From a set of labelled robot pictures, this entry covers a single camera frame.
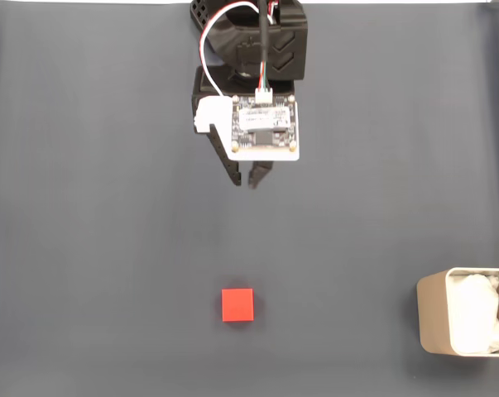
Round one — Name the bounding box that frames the white red black servo cable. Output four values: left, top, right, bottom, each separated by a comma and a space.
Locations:
198, 1, 258, 98

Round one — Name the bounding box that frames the white crumpled cloth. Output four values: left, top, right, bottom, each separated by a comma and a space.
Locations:
451, 272, 499, 355

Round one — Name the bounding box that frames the beige rounded box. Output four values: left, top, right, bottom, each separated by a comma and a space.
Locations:
415, 266, 499, 357

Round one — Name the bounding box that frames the camera board on white mount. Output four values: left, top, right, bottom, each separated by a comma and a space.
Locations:
193, 93, 300, 162

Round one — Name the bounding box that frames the red cube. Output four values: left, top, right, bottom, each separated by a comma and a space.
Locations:
221, 288, 255, 323

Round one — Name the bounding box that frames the black camera cable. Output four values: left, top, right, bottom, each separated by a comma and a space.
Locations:
257, 0, 273, 94

